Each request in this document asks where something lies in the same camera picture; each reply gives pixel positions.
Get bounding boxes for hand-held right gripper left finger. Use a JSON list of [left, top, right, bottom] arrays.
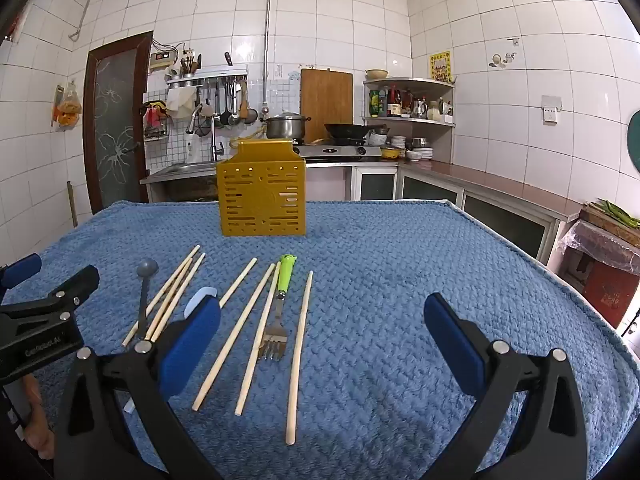
[[54, 296, 223, 480]]

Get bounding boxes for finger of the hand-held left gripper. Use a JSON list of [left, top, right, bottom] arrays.
[[0, 253, 43, 292], [0, 265, 101, 341]]

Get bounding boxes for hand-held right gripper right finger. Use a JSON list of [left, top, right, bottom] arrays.
[[424, 292, 588, 480]]

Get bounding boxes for grey round spoon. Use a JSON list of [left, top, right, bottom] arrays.
[[136, 259, 160, 341]]

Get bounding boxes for yellow perforated utensil holder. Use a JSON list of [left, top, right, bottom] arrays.
[[216, 140, 307, 237]]

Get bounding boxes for hanging kitchen utensils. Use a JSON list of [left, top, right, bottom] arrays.
[[186, 77, 259, 137]]

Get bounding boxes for person's left hand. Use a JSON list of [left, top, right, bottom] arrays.
[[21, 374, 57, 461]]

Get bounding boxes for blue textured blanket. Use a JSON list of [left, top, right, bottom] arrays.
[[0, 200, 640, 480]]

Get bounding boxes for white kitchen cabinets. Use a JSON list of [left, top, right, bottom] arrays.
[[350, 164, 561, 263]]

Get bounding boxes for stainless steel sink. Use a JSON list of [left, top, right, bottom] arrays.
[[140, 160, 221, 203]]

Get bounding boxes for red box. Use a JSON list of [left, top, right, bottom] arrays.
[[582, 259, 640, 328]]

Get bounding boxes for brown door with frosted glass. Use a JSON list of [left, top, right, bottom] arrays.
[[82, 31, 154, 216]]

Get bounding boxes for brown kitchen countertop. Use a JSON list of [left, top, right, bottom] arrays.
[[400, 159, 583, 221]]

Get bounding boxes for hanging plastic bag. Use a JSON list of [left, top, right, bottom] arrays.
[[51, 80, 82, 131]]

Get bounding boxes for clear plastic sheet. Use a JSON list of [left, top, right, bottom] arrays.
[[557, 220, 640, 277]]

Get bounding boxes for stack of white bowls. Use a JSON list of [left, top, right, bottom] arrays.
[[391, 135, 433, 162]]

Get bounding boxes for metal faucet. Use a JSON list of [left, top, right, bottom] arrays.
[[209, 115, 226, 162]]

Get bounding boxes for green vegetables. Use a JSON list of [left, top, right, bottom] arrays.
[[595, 199, 640, 228]]

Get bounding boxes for white cloth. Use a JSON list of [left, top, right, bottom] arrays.
[[166, 87, 198, 120]]

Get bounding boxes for gas stove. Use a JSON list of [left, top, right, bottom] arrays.
[[292, 141, 383, 163]]

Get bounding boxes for steel cooking pot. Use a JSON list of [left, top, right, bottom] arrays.
[[264, 112, 312, 141]]

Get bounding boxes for black wok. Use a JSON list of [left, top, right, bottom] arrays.
[[324, 122, 388, 142]]

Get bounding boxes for row of condiment bottles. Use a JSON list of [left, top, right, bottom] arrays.
[[369, 85, 453, 122]]

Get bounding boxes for metal utensil rack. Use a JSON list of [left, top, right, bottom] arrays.
[[166, 66, 249, 86]]

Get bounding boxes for white corner shelf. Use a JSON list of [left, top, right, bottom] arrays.
[[362, 77, 457, 128]]

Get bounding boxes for green round board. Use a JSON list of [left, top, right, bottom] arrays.
[[627, 110, 640, 176]]

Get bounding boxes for wooden cutting board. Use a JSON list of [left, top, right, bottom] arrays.
[[300, 68, 354, 144]]

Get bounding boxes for wire wall basket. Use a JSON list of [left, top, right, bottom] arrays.
[[142, 101, 171, 142]]

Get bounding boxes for yellow wall poster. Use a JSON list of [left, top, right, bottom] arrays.
[[429, 50, 453, 83]]

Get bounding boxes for wall hook ornaments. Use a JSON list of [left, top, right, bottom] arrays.
[[490, 37, 520, 68]]

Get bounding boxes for grey wall pipe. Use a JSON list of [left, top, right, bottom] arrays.
[[262, 0, 274, 111]]

